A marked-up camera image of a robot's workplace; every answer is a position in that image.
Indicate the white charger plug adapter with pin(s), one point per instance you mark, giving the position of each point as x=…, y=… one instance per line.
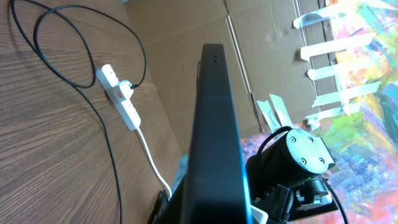
x=123, y=90

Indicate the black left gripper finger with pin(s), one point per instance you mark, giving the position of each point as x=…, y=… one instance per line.
x=168, y=210

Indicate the white power strip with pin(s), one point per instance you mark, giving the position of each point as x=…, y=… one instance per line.
x=108, y=79

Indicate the cardboard backdrop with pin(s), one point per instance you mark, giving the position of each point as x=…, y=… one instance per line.
x=262, y=50

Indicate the Samsung Galaxy smartphone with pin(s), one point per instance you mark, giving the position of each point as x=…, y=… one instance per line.
x=215, y=188

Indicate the colourful painted backdrop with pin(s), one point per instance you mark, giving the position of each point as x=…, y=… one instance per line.
x=364, y=144

